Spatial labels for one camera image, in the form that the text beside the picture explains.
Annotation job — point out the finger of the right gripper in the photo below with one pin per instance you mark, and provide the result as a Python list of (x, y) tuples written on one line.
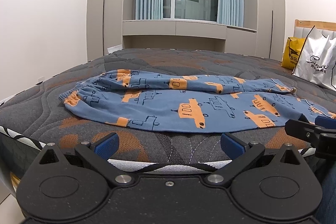
[(301, 130), (325, 122)]

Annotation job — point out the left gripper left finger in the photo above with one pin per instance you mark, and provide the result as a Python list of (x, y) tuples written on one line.
[(95, 157)]

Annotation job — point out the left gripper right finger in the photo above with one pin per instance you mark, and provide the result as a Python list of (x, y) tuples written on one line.
[(243, 156)]

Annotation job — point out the blue pants with orange cars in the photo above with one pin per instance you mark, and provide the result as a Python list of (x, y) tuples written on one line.
[(201, 104)]

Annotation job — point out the white shopping bag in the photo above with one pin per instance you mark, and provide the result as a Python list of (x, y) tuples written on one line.
[(316, 62)]

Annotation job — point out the yellow shopping bag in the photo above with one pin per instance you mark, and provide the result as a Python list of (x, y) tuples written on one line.
[(292, 51)]

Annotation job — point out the beige built-in wardrobe unit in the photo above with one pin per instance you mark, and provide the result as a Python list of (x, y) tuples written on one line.
[(247, 27)]

